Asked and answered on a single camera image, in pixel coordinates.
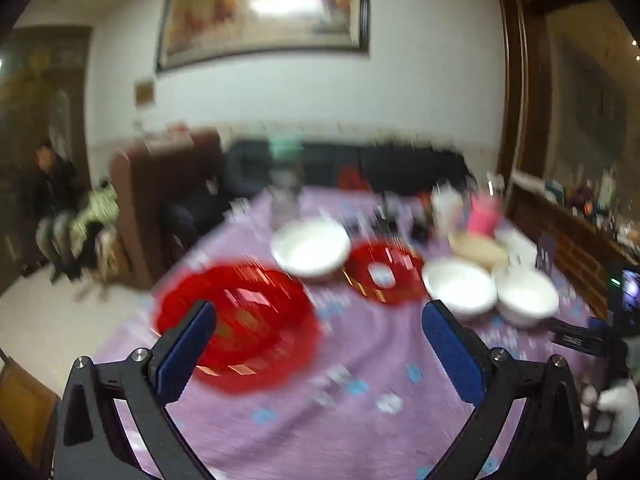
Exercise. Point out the person's right hand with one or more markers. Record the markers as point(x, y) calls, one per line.
point(620, 410)

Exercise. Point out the dark wooden door frame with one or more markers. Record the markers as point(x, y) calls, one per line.
point(520, 85)

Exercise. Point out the white bowl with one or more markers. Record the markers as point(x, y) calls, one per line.
point(457, 287)
point(527, 297)
point(310, 250)

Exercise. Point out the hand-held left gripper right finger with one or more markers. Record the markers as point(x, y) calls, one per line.
point(452, 345)

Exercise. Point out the bottle with pink knitted sleeve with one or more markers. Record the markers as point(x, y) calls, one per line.
point(484, 215)

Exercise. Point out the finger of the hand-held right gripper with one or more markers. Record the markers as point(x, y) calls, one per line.
point(575, 337)

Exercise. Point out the white cup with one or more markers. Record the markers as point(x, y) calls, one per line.
point(446, 212)

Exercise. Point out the beige bowl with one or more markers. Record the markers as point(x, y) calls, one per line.
point(480, 250)

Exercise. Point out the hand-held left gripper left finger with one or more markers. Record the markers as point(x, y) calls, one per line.
point(187, 345)

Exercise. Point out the small red plate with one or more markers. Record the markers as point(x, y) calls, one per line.
point(385, 272)

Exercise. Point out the purple floral tablecloth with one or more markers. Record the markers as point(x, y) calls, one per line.
point(350, 410)

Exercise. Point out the green patterned blanket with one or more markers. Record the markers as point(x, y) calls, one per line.
point(95, 210)

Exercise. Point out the wooden sideboard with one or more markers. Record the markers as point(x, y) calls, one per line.
point(570, 240)

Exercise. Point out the brown armchair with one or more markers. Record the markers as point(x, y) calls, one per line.
point(150, 200)

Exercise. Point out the red plastic bag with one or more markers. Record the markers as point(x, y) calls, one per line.
point(352, 180)

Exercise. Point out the wooden chair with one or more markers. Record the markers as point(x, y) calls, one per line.
point(22, 410)

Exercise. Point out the large framed painting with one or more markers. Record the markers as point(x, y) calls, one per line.
point(265, 10)

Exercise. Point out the small wall picture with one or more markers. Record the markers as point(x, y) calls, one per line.
point(145, 92)

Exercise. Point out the black leather sofa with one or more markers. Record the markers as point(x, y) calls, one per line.
point(390, 165)

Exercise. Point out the wooden glass door cabinet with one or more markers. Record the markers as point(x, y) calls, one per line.
point(40, 135)

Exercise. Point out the clear bottle with green lid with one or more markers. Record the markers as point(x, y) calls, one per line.
point(286, 180)

